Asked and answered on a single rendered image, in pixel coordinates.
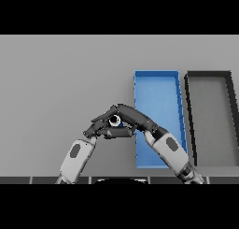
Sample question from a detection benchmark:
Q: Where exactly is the blue bin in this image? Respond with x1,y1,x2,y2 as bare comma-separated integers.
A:
134,70,189,169

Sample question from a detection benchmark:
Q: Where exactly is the blue pipe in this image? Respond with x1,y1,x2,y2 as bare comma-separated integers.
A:
107,114,124,128

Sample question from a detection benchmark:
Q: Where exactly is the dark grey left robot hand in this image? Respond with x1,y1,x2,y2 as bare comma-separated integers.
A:
82,107,136,139

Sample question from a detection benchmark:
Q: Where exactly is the dark grey bin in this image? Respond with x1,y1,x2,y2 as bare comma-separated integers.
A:
183,70,239,167

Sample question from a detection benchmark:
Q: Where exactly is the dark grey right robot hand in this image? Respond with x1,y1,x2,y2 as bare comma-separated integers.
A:
91,103,169,139

